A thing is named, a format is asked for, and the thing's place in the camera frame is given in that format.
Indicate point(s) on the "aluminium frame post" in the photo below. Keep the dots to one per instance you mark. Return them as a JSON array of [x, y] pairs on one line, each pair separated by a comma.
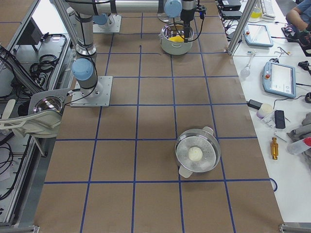
[[249, 7]]

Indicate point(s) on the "steel bowl on chair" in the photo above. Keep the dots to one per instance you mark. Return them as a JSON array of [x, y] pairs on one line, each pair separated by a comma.
[[48, 103]]

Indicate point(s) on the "white steamed bun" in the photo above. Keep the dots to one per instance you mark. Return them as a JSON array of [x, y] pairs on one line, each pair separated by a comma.
[[195, 154]]

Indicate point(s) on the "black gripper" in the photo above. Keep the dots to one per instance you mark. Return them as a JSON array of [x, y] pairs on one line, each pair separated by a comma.
[[187, 14]]

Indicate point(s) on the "pale green electric pot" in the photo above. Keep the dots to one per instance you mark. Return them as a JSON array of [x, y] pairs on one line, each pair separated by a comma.
[[175, 48]]

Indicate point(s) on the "yellow corn cob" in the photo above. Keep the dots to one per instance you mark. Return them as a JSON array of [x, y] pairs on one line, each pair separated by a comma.
[[176, 38]]

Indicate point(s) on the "steel steamer pot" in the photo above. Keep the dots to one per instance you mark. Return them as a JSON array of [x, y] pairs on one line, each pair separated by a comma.
[[205, 140]]

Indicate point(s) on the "person in blue shirt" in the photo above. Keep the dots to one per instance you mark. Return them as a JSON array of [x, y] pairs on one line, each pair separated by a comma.
[[300, 16]]

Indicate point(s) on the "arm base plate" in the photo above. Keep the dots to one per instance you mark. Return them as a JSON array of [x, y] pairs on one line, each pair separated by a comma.
[[99, 97], [115, 28]]

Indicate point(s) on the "black remote control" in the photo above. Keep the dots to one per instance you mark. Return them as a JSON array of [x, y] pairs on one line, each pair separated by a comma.
[[280, 119]]

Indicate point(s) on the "gold brass fitting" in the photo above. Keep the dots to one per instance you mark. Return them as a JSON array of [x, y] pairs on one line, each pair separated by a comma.
[[274, 148]]

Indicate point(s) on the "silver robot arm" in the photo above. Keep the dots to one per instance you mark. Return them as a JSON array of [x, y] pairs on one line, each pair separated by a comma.
[[88, 12], [104, 19]]

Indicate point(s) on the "blue teach pendant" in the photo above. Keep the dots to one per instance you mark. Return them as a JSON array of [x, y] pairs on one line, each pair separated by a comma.
[[279, 79], [257, 35]]

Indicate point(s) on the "black power adapter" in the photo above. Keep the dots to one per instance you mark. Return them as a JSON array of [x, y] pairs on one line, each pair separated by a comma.
[[254, 104]]

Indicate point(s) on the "white light bulb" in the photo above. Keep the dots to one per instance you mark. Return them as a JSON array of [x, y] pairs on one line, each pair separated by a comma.
[[245, 72]]

